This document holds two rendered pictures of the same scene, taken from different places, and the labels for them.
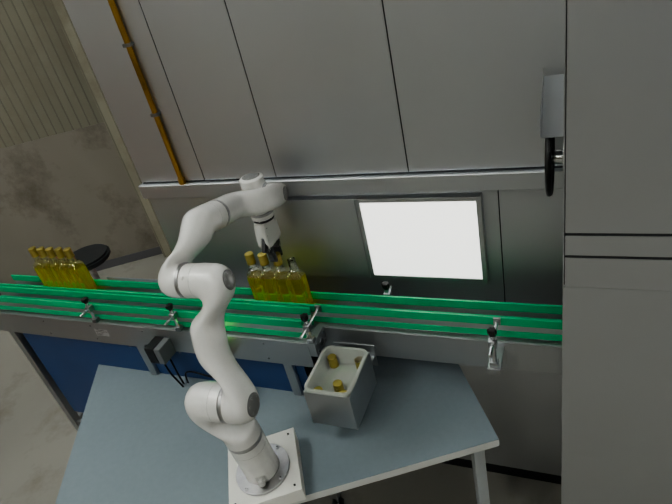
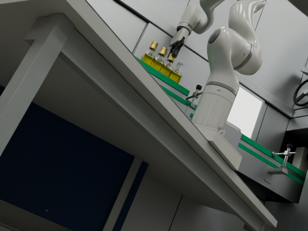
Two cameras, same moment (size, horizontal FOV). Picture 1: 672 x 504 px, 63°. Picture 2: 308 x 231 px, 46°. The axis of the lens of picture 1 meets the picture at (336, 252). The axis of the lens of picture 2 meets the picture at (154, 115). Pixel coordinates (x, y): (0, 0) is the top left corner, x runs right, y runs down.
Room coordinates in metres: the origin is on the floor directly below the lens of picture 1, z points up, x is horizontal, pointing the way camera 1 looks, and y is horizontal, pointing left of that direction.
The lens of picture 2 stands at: (0.54, 1.48, 0.37)
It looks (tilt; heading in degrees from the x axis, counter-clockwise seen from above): 19 degrees up; 312
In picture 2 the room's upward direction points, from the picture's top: 24 degrees clockwise
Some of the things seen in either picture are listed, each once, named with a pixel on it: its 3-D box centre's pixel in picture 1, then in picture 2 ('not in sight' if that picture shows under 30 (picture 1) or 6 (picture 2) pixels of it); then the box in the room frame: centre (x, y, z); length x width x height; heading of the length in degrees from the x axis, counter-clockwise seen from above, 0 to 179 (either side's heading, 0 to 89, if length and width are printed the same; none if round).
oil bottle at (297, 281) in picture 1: (300, 292); (169, 87); (1.72, 0.17, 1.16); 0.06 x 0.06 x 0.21; 61
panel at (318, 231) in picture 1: (359, 238); (200, 88); (1.73, -0.09, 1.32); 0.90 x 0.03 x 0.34; 62
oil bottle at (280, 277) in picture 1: (287, 291); (160, 82); (1.75, 0.22, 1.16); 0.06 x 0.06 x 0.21; 63
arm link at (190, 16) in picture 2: (256, 193); (189, 18); (1.74, 0.21, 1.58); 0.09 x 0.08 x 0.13; 66
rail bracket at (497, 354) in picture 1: (494, 351); (281, 163); (1.26, -0.41, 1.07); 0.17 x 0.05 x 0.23; 152
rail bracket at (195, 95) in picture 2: (310, 324); (192, 97); (1.57, 0.15, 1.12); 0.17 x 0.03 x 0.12; 152
